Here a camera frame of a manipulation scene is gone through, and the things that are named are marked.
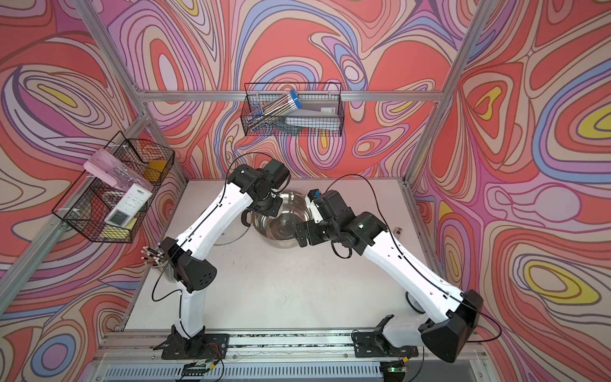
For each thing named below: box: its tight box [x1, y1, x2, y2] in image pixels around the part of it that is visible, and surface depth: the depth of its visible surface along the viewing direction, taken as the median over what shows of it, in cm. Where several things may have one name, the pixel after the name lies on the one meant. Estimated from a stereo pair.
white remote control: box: [104, 183, 154, 228], surface depth 70 cm
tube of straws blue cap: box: [245, 89, 302, 132], surface depth 82 cm
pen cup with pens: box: [140, 242, 176, 283], surface depth 78 cm
